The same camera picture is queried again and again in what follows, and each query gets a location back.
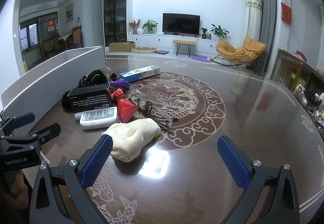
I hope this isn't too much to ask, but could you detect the black printed box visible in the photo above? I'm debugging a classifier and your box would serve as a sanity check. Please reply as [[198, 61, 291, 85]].
[[62, 83, 113, 113]]

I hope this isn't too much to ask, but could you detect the white card pack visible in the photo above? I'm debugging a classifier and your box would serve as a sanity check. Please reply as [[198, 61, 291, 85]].
[[74, 107, 118, 130]]

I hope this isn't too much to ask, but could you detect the black beaded bag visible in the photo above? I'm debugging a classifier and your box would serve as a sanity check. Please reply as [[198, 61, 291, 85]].
[[78, 69, 108, 88]]

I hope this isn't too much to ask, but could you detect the red gift pouch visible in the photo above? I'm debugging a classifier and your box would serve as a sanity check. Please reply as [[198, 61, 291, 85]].
[[112, 89, 138, 123]]

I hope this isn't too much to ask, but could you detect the cream knitted glove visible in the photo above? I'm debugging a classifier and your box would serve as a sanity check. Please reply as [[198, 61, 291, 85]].
[[102, 118, 161, 163]]

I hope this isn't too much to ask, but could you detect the purple rubber toy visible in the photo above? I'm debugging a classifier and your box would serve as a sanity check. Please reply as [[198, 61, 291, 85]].
[[109, 79, 130, 89]]

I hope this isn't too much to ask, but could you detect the blue white carton box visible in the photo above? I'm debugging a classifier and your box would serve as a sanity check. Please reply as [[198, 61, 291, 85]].
[[119, 65, 160, 82]]

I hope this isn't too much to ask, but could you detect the person's left hand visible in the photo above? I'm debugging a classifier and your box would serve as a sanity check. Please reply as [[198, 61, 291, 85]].
[[1, 170, 29, 211]]

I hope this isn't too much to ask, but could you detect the grey partition board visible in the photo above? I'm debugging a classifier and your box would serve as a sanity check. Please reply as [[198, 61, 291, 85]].
[[1, 46, 106, 136]]

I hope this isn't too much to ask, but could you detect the cardboard box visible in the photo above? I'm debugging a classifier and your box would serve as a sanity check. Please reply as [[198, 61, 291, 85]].
[[109, 41, 136, 52]]

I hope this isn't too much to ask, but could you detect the wooden dining chair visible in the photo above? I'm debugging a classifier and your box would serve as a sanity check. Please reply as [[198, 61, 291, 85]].
[[271, 49, 304, 92]]

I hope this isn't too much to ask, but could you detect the red flower vase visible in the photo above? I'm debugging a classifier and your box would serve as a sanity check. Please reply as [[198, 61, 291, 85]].
[[129, 19, 141, 34]]

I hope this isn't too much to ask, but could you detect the green potted plant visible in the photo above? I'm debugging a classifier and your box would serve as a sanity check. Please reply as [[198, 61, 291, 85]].
[[142, 19, 159, 34]]

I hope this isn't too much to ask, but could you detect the orange lounge chair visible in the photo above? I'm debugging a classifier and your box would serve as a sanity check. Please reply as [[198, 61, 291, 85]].
[[209, 36, 267, 67]]

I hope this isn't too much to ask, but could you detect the wooden bench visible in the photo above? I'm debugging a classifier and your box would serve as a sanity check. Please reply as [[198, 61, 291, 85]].
[[172, 39, 197, 57]]

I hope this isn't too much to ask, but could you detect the dark display cabinet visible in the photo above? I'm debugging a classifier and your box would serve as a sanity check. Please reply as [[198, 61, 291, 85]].
[[103, 0, 126, 47]]

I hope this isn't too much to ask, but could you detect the purple floor mat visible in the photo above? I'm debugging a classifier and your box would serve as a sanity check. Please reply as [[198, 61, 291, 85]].
[[191, 55, 211, 63]]

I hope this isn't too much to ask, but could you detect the black flat television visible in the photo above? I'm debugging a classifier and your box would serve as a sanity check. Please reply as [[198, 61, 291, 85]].
[[162, 13, 200, 35]]

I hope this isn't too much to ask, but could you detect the white tv cabinet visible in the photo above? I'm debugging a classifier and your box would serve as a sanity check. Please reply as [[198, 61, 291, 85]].
[[127, 34, 217, 55]]

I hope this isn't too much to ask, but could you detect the large leafy potted plant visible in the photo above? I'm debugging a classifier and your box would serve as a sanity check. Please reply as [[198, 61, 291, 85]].
[[210, 24, 230, 40]]

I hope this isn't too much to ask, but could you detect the white standing air conditioner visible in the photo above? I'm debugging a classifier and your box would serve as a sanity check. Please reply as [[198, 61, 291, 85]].
[[244, 0, 263, 41]]

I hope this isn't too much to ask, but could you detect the grey curtain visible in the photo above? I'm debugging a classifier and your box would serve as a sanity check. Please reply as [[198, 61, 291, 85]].
[[254, 0, 277, 76]]

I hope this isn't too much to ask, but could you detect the red wall hanging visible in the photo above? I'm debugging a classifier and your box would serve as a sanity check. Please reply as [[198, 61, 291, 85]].
[[281, 2, 292, 26]]

